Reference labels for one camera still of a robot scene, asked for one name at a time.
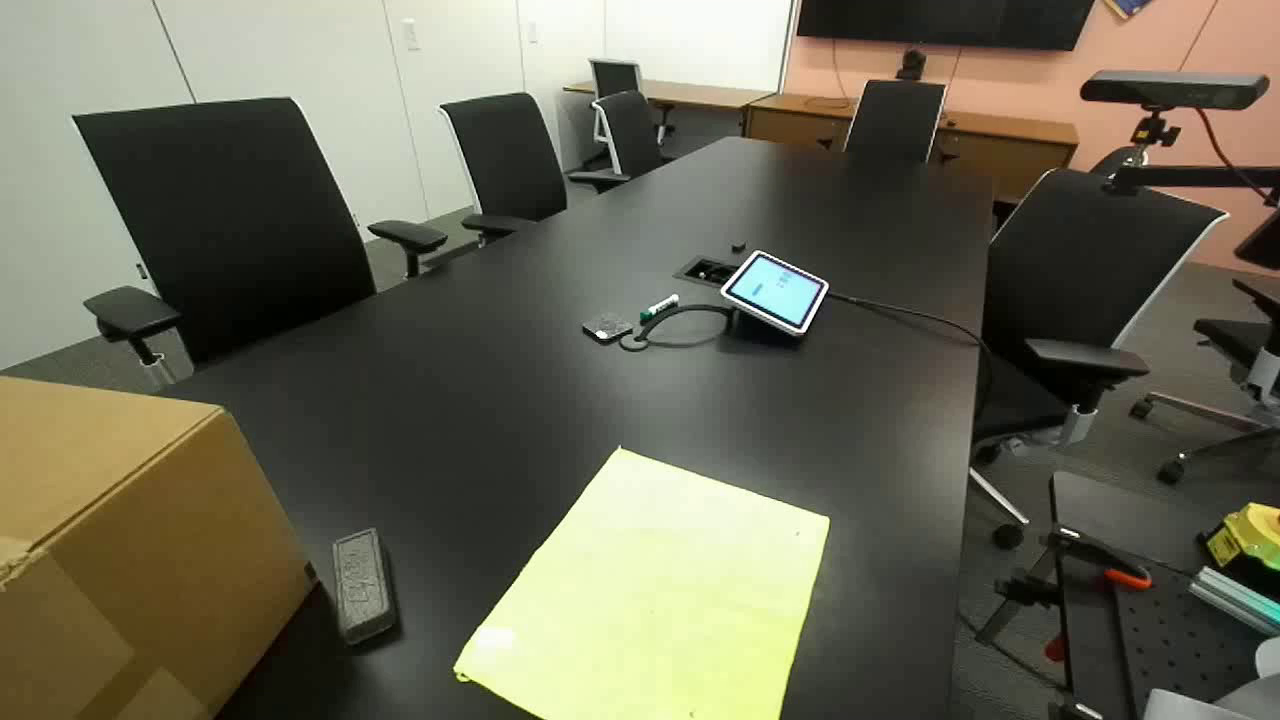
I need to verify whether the yellow towel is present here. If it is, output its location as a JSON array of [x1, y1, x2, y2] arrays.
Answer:
[[450, 450, 832, 720]]

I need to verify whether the small black remote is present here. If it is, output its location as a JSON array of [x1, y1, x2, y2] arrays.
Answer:
[[578, 315, 634, 343]]

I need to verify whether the tablet on stand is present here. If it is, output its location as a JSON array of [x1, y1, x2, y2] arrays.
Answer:
[[718, 249, 827, 337]]

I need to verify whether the black office chair far left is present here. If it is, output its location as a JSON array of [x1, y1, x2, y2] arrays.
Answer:
[[573, 61, 663, 194]]

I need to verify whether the black office chair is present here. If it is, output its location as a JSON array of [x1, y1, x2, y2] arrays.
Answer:
[[967, 163, 1226, 553], [573, 61, 663, 194], [77, 95, 377, 365], [449, 94, 569, 239]]

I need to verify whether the black office chair far end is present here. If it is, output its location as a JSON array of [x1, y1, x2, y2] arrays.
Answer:
[[842, 81, 944, 163]]

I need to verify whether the grey eraser block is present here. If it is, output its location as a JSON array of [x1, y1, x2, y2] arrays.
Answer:
[[331, 530, 397, 643]]

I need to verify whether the wooden sideboard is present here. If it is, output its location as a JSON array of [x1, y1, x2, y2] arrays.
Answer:
[[745, 94, 1074, 200]]

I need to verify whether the black office chair near left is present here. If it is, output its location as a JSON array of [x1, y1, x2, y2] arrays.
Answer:
[[77, 95, 377, 365]]

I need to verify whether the black office chair right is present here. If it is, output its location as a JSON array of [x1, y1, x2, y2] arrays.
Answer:
[[967, 163, 1226, 553]]

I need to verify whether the brown cardboard box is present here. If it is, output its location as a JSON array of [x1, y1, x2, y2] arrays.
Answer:
[[0, 375, 312, 720]]

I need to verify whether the black cable on table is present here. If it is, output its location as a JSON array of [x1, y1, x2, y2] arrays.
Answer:
[[621, 290, 988, 357]]

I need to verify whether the wall television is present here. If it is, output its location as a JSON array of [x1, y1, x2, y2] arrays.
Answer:
[[794, 0, 1090, 51]]

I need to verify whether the orange handled clamp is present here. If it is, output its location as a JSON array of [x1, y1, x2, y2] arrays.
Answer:
[[994, 523, 1152, 603]]

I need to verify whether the black camera on stand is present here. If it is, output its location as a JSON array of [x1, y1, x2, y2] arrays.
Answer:
[[1079, 69, 1269, 148]]

